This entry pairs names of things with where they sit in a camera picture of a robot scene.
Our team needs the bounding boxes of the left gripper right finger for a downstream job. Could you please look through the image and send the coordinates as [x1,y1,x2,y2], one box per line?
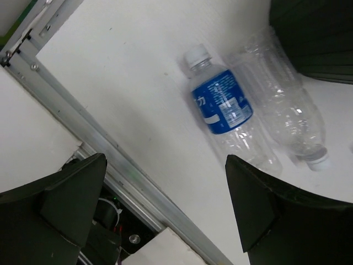
[225,155,352,264]

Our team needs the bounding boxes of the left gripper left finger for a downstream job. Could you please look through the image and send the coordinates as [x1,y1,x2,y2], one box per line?
[1,153,107,264]

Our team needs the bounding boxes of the black plastic bin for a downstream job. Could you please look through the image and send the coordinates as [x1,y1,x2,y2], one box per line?
[269,0,352,84]

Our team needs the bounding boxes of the clear unlabelled plastic bottle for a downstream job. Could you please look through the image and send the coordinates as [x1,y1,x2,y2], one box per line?
[225,26,330,172]

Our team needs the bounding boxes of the blue label clear bottle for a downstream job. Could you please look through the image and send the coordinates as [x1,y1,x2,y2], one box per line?
[184,44,282,177]

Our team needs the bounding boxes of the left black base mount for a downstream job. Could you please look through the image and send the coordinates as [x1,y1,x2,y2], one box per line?
[62,154,161,265]

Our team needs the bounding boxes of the aluminium frame rail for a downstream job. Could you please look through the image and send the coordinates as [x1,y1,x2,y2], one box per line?
[1,1,230,264]

